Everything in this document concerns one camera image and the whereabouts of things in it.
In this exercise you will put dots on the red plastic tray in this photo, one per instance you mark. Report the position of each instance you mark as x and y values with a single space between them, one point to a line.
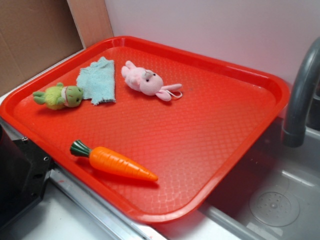
190 143

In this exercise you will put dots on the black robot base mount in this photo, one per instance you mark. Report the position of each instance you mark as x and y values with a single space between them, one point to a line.
24 172

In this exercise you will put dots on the light wooden board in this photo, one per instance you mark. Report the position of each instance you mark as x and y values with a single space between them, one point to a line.
92 21

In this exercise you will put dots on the pink plush bunny toy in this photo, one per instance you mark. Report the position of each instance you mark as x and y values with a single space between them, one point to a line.
149 83

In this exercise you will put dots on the green plush frog toy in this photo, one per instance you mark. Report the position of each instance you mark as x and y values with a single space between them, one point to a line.
59 96

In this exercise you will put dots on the orange plastic toy carrot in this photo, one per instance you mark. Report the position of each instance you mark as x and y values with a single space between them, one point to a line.
111 162

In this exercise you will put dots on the light blue cloth rag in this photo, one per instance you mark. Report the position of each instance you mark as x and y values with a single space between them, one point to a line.
98 81

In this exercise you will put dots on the grey toy faucet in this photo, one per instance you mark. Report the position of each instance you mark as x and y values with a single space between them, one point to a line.
303 109

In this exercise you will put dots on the brown cardboard panel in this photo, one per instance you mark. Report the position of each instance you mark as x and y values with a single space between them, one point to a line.
34 35

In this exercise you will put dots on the grey toy sink basin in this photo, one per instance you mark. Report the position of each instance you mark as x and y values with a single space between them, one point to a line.
273 192

